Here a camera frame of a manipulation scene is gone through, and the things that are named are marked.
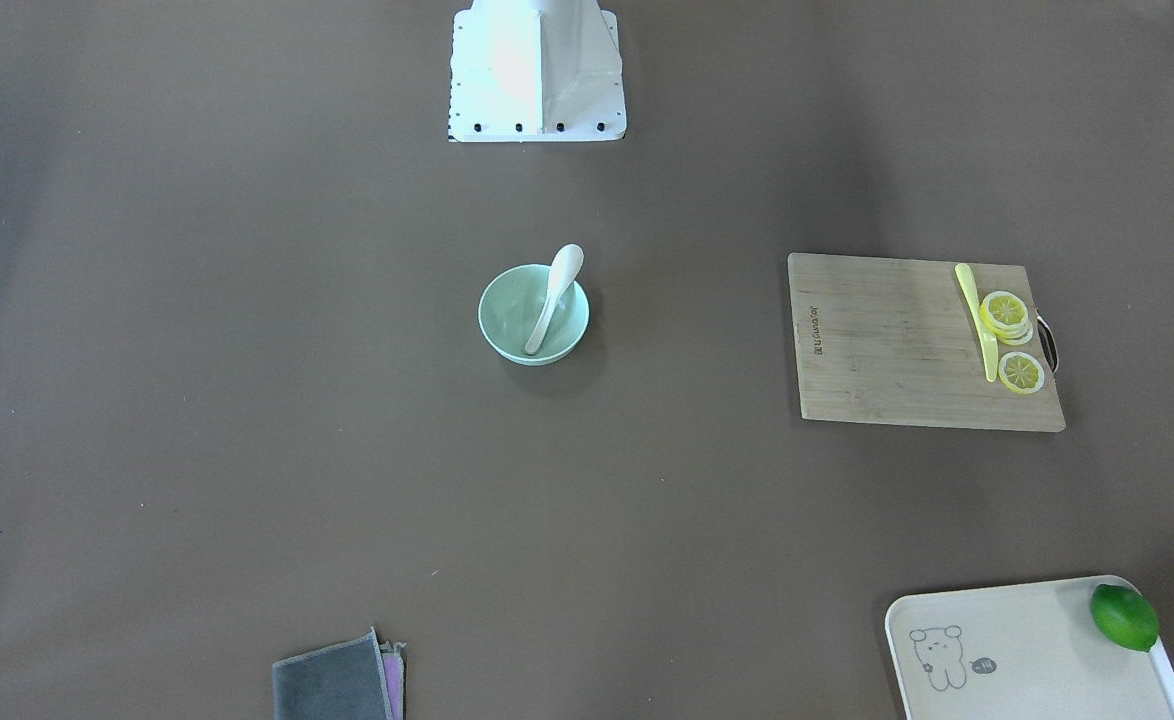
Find green ceramic bowl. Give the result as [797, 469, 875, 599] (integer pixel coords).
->
[478, 264, 591, 366]

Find white ceramic spoon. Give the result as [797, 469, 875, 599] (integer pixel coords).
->
[522, 243, 583, 356]

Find wooden cutting board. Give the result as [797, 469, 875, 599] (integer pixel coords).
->
[787, 253, 1064, 433]

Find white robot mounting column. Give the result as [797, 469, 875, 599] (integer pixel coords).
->
[447, 1, 628, 143]

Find grey folded cloth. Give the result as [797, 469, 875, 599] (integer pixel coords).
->
[272, 626, 407, 719]

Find yellow plastic knife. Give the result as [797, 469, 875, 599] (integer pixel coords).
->
[954, 263, 999, 383]

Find stacked lemon slices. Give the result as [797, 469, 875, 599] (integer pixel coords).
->
[979, 290, 1035, 346]

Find single lemon slice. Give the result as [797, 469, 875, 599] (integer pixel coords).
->
[997, 351, 1047, 395]

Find cream serving tray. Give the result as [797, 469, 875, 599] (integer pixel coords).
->
[884, 576, 1174, 719]

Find green lime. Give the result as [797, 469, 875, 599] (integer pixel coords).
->
[1089, 584, 1160, 653]

